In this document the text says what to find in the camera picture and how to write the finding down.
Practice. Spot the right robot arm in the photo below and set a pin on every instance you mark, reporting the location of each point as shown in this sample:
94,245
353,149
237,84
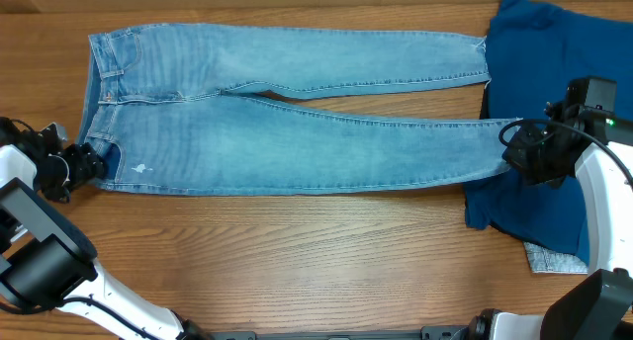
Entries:
596,307

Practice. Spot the light blue jeans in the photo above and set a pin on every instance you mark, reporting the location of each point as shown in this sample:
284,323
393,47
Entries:
214,110

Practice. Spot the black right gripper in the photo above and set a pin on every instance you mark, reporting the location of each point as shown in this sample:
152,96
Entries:
524,155

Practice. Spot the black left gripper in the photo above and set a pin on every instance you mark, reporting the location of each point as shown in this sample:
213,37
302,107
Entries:
84,163

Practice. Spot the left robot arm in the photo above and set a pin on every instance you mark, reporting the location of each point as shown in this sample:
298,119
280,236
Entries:
47,263

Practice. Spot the dark blue shirt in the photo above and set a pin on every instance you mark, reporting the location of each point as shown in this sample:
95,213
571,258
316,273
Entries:
533,51

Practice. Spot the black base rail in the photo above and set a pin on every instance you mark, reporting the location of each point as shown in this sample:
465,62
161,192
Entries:
443,332

